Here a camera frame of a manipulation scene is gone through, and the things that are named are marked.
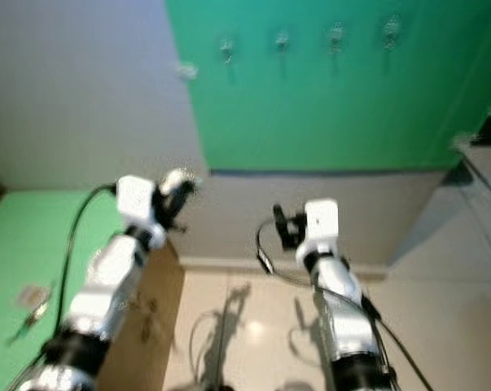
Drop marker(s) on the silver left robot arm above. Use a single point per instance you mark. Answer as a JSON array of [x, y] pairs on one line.
[[115, 285]]

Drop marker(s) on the green table cover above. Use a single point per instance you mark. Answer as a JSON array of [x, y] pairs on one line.
[[25, 244]]

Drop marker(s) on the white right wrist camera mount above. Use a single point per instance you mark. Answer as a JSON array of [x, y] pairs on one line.
[[321, 221]]

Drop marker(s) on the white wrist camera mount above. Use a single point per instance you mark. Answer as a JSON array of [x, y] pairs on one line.
[[138, 199], [321, 221]]

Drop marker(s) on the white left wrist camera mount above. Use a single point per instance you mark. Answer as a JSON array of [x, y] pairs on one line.
[[138, 199]]

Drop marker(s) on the green wall board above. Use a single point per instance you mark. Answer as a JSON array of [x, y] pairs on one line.
[[318, 114]]

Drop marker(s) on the metal wall hook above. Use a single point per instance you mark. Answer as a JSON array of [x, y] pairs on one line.
[[282, 39], [392, 30], [226, 49]]

